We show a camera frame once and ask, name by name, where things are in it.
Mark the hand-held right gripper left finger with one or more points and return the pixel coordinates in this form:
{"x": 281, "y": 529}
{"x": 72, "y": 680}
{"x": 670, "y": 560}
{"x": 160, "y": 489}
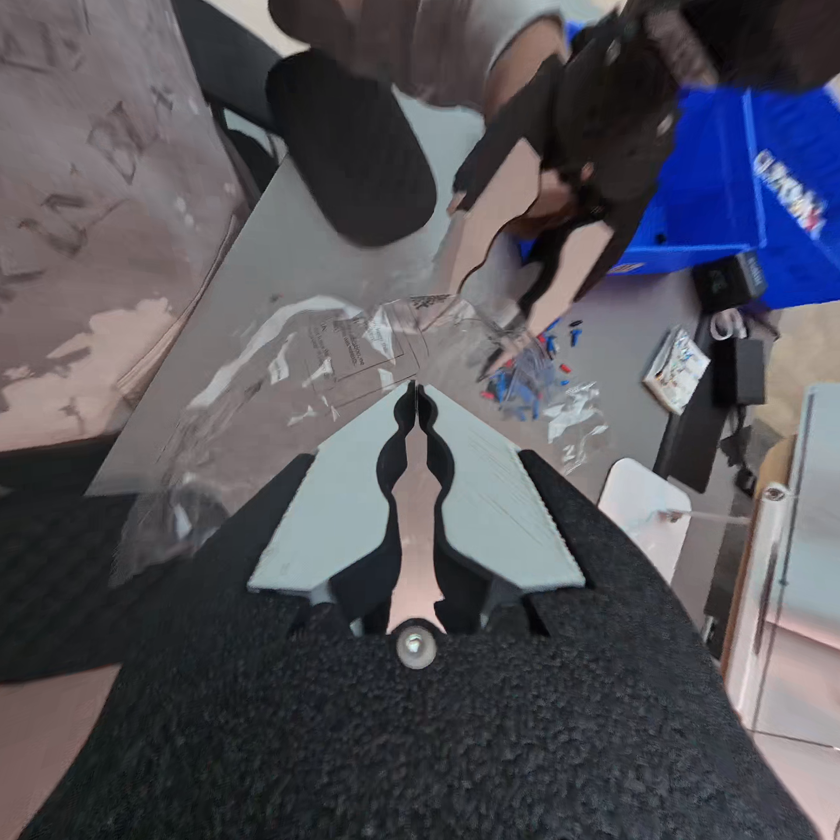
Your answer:
{"x": 328, "y": 525}

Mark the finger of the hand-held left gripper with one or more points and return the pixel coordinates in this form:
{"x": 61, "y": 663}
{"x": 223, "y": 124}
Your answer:
{"x": 571, "y": 262}
{"x": 499, "y": 210}

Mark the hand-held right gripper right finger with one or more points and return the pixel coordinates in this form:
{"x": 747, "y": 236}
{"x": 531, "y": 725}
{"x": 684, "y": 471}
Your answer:
{"x": 505, "y": 518}

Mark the clear bag with white stripe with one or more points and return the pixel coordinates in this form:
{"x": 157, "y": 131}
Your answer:
{"x": 341, "y": 348}

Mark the person's left forearm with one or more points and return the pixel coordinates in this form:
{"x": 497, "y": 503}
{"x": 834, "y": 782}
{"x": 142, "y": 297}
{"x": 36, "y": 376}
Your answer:
{"x": 459, "y": 46}

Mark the grey desk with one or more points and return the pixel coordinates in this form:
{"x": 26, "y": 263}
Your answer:
{"x": 282, "y": 253}

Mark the clear plastic bag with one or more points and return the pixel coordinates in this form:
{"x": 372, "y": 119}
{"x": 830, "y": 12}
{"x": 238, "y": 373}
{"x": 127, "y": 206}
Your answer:
{"x": 577, "y": 420}

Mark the scattered small toy brick pieces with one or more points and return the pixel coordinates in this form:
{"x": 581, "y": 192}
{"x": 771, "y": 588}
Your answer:
{"x": 525, "y": 380}

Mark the white rounded plate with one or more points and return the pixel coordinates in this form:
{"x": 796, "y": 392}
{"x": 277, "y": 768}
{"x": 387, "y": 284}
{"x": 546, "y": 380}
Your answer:
{"x": 640, "y": 518}

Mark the colourful instruction booklet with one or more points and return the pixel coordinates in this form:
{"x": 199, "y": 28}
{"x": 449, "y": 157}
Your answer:
{"x": 676, "y": 367}

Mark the blue plastic box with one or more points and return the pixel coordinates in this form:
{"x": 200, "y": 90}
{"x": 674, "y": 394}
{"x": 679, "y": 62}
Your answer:
{"x": 754, "y": 197}

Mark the black power adapter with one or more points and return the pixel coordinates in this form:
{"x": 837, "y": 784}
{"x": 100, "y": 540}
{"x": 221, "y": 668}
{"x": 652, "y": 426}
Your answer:
{"x": 738, "y": 371}
{"x": 728, "y": 281}

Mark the black flat bar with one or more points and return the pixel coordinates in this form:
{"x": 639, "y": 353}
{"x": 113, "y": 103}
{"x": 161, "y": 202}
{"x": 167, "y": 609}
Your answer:
{"x": 689, "y": 439}

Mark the black mesh chair seat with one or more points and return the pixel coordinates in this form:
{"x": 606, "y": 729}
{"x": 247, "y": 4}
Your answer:
{"x": 52, "y": 577}

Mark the silver metal frame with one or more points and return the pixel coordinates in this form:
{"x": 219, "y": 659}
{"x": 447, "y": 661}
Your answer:
{"x": 794, "y": 558}

